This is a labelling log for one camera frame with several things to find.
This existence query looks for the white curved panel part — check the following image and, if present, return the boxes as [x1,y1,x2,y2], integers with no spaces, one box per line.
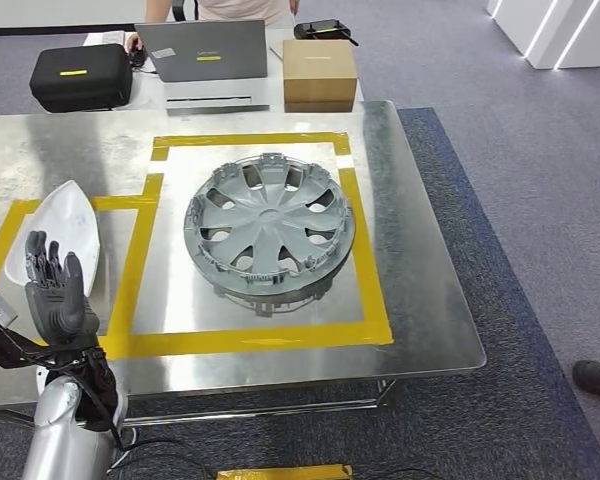
[5,180,101,299]

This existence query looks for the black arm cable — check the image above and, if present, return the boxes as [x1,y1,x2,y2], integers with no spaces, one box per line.
[107,433,216,480]

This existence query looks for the white desk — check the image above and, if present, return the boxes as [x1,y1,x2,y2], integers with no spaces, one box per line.
[82,26,365,117]

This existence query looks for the person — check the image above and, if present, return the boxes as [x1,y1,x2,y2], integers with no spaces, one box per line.
[125,0,301,54]
[572,359,600,401]

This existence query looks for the white paper sheet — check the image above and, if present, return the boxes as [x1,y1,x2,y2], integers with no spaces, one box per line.
[83,31,126,48]

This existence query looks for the grey wheel hubcap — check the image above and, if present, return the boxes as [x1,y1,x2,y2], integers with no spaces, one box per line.
[183,152,356,318]

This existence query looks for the brown cardboard box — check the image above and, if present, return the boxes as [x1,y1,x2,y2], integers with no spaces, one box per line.
[282,38,358,114]

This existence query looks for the stainless steel table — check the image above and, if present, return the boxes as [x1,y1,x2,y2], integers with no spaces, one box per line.
[0,100,487,425]

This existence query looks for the silver flat device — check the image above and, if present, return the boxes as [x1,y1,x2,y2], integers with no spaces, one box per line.
[165,78,271,117]

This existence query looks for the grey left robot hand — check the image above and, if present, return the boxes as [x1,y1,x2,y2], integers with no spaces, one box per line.
[24,230,101,349]

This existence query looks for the black carrying case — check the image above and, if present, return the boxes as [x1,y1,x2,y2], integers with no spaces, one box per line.
[28,42,133,114]

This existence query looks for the grey laptop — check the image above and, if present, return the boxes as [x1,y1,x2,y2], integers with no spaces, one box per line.
[133,18,268,84]

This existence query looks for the black handheld device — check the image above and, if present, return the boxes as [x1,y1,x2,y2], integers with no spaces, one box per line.
[293,18,360,48]

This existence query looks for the white lit wall block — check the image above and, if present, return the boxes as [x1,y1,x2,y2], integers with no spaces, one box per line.
[486,0,600,71]

